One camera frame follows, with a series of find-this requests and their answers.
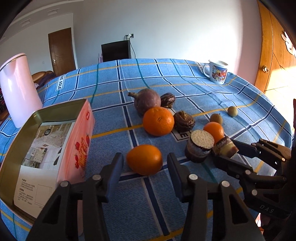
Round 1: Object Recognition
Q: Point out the small orange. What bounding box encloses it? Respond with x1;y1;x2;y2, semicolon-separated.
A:
203;121;224;144

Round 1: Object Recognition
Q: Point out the green-brown round kiwi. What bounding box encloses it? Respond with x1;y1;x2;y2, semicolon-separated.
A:
227;106;238;117

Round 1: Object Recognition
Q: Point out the brown kiwi fruit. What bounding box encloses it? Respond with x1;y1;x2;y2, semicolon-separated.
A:
210;113;223;125

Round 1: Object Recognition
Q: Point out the large orange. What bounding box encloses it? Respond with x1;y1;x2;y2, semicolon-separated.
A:
142;107;175;137

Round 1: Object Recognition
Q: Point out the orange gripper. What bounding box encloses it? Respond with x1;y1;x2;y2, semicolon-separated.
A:
126;145;163;176

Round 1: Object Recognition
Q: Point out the purple round fruit with stem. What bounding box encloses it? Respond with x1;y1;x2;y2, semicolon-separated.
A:
128;88;161;115

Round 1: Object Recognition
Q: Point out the pink tin box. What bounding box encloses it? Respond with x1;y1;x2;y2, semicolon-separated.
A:
0;98;96;237

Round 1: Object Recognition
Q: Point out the brass door knob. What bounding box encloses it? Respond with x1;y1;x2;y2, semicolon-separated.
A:
262;65;269;73

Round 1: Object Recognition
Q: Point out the orange wooden door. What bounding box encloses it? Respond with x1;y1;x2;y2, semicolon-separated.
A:
255;1;295;93

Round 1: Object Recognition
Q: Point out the colourful printed white mug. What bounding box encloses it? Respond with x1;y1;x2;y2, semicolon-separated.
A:
203;61;228;85

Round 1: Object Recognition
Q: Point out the white rabbit door sticker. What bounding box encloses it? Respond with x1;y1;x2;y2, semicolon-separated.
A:
281;31;296;57

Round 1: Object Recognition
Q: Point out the pink electric kettle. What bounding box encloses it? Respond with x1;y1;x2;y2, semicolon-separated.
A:
1;53;43;128

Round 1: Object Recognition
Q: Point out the brown leather sofa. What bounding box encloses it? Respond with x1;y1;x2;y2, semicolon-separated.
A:
32;71;56;88

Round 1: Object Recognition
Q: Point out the black television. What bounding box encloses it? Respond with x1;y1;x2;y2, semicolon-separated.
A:
101;40;131;62

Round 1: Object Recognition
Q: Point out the dark brown interior door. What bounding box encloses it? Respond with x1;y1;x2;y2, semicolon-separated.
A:
48;28;76;76

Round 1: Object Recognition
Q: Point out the television power cable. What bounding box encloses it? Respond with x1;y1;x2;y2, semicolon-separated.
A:
128;38;137;59

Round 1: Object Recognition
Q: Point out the white wall socket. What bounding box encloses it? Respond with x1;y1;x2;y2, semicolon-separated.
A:
124;34;133;40

